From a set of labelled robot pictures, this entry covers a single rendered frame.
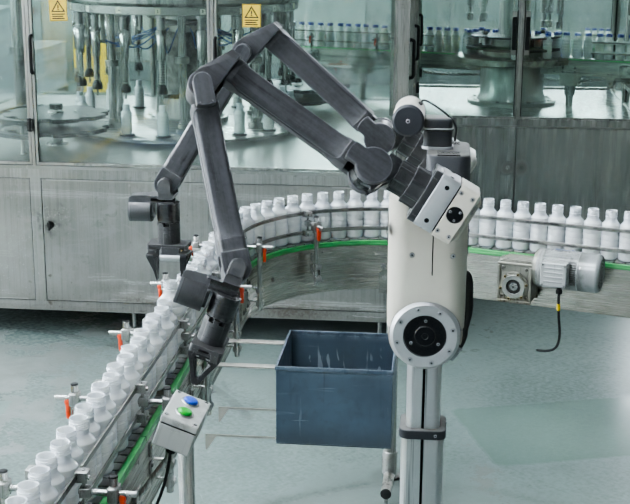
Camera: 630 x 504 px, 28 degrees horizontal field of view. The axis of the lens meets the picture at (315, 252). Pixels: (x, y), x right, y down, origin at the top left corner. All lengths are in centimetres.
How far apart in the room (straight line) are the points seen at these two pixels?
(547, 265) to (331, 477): 135
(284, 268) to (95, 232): 226
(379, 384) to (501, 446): 202
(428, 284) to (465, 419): 277
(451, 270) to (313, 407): 74
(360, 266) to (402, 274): 167
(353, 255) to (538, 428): 143
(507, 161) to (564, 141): 37
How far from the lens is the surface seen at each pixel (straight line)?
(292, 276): 434
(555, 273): 412
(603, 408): 576
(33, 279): 659
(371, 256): 444
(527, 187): 808
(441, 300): 280
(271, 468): 502
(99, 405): 255
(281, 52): 302
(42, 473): 223
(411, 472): 301
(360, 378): 331
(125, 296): 648
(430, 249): 276
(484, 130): 800
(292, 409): 336
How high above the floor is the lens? 208
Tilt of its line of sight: 15 degrees down
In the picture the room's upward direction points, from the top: straight up
